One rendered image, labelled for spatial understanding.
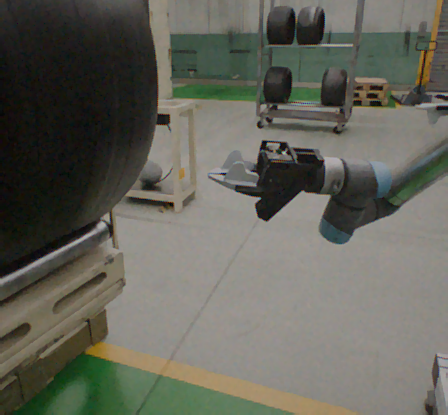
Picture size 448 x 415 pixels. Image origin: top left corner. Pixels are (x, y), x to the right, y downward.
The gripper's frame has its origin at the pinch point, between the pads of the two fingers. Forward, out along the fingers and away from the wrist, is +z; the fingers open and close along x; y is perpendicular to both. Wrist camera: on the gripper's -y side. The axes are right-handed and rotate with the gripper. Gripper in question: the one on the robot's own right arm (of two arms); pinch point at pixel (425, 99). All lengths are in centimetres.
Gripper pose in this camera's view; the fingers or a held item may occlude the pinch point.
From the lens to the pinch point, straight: 146.7
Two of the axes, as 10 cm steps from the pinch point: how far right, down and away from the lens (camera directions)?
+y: 1.0, 9.0, 4.3
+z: -7.1, -2.5, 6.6
